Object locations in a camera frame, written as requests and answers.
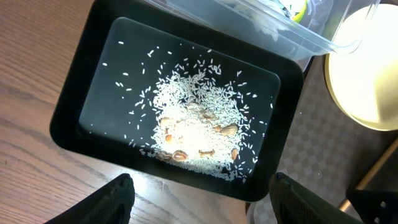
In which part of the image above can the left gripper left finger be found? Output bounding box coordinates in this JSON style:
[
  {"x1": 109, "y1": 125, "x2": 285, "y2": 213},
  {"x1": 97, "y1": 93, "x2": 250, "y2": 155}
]
[{"x1": 46, "y1": 173, "x2": 135, "y2": 224}]

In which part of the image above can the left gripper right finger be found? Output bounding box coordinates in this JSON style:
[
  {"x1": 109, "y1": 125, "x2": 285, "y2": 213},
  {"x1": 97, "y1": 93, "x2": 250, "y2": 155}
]
[{"x1": 269, "y1": 172, "x2": 360, "y2": 224}]

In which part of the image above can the wooden chopstick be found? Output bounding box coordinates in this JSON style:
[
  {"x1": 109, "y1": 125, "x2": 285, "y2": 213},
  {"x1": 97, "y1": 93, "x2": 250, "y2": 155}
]
[{"x1": 338, "y1": 136, "x2": 398, "y2": 212}]

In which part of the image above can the rice and nuts food waste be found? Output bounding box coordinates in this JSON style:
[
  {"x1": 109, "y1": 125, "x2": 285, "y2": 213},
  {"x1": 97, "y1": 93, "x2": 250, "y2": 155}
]
[{"x1": 90, "y1": 40, "x2": 274, "y2": 184}]

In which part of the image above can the yellow round plate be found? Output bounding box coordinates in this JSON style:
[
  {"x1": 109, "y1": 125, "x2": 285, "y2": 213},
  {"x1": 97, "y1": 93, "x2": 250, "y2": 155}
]
[{"x1": 325, "y1": 4, "x2": 397, "y2": 131}]

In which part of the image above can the white tissue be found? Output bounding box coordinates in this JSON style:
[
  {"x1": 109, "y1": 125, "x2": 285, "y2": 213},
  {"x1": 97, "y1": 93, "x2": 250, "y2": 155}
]
[{"x1": 224, "y1": 0, "x2": 288, "y2": 42}]

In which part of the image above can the green yellow snack wrapper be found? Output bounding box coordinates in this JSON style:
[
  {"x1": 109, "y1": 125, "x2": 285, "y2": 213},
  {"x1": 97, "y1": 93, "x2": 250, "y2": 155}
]
[{"x1": 277, "y1": 0, "x2": 310, "y2": 23}]

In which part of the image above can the black rectangular waste tray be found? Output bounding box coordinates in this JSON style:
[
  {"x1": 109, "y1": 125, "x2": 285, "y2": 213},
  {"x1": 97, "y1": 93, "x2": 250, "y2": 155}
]
[{"x1": 50, "y1": 1, "x2": 304, "y2": 202}]

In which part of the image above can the clear plastic waste bin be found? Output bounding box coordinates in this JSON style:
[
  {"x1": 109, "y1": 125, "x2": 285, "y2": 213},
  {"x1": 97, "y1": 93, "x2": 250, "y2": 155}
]
[{"x1": 148, "y1": 0, "x2": 380, "y2": 60}]

